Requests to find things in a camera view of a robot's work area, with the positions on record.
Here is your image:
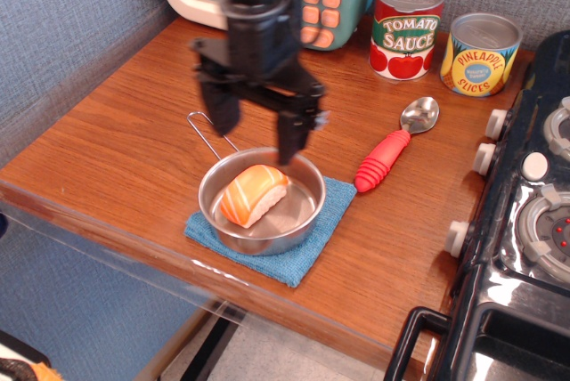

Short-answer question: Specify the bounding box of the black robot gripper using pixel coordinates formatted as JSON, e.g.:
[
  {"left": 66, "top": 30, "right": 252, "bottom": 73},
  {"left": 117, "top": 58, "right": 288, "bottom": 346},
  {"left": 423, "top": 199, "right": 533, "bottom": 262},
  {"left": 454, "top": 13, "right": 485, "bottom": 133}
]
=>
[{"left": 191, "top": 7, "right": 328, "bottom": 166}]

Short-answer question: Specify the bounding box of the orange salmon sushi toy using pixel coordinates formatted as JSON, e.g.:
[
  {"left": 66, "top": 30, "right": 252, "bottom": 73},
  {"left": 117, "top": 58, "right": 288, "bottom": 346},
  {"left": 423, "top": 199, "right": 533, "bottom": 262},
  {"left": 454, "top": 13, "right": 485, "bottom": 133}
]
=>
[{"left": 220, "top": 165, "right": 289, "bottom": 229}]

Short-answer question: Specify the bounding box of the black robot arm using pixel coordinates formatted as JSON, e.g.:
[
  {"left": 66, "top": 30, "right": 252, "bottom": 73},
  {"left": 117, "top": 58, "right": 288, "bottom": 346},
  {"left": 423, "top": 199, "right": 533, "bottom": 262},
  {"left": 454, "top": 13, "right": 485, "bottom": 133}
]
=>
[{"left": 192, "top": 0, "right": 326, "bottom": 166}]

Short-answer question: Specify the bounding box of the small steel saucepan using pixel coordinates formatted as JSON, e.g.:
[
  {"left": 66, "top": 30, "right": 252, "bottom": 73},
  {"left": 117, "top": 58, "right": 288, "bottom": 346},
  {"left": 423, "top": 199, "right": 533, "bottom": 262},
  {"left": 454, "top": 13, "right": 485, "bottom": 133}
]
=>
[{"left": 187, "top": 111, "right": 327, "bottom": 255}]

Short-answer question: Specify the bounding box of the blue folded cloth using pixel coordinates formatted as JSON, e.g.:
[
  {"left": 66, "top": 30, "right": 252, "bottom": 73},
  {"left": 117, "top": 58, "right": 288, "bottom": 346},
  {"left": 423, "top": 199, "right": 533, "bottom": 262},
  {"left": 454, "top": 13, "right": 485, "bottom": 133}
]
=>
[{"left": 184, "top": 177, "right": 357, "bottom": 288}]

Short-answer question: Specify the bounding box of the tomato sauce can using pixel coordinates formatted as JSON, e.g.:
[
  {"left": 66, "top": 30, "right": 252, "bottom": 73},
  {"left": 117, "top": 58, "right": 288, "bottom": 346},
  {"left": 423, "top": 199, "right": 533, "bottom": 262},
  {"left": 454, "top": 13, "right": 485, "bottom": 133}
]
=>
[{"left": 369, "top": 0, "right": 445, "bottom": 81}]

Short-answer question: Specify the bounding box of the pineapple slices can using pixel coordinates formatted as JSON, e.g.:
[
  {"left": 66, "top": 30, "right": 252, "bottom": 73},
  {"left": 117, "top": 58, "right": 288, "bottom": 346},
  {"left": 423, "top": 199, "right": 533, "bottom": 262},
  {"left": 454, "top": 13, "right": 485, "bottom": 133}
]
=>
[{"left": 440, "top": 12, "right": 523, "bottom": 97}]

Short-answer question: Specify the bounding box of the black toy stove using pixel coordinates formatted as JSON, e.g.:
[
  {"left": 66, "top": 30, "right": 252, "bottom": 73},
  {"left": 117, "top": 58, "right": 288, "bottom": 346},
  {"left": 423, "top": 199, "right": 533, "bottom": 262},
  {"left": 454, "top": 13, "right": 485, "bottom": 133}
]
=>
[{"left": 385, "top": 31, "right": 569, "bottom": 380}]

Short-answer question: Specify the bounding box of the orange fuzzy object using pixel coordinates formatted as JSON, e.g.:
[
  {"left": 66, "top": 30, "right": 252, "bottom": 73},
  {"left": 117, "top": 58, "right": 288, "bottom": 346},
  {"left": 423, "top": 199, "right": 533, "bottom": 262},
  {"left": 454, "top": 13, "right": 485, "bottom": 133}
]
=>
[{"left": 1, "top": 358, "right": 63, "bottom": 381}]

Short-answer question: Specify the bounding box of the red handled metal spoon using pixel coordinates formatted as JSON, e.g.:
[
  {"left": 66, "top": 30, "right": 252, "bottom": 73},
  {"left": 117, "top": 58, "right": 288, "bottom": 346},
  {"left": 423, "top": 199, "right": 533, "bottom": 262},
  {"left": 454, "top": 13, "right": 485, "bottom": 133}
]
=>
[{"left": 354, "top": 96, "right": 440, "bottom": 193}]

